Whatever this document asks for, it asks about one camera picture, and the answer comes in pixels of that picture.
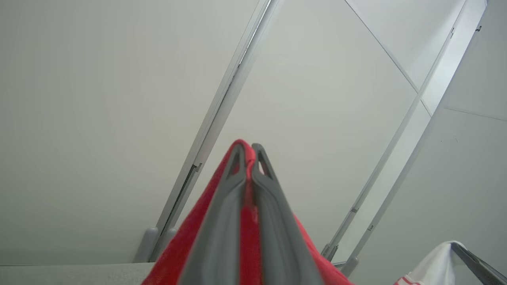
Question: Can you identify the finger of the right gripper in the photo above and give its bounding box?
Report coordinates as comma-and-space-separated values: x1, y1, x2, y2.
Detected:
451, 242, 507, 285

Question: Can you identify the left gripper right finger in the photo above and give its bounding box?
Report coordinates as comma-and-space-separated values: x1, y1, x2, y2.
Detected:
251, 143, 324, 285

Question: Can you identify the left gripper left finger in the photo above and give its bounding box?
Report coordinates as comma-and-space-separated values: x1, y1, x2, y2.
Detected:
178, 143, 247, 285

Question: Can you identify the red Bulls basketball jersey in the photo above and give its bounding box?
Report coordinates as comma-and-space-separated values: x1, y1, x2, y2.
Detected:
142, 139, 468, 285

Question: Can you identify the grey metal partition post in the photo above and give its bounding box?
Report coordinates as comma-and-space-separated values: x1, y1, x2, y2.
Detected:
322, 0, 488, 277
133, 0, 284, 264

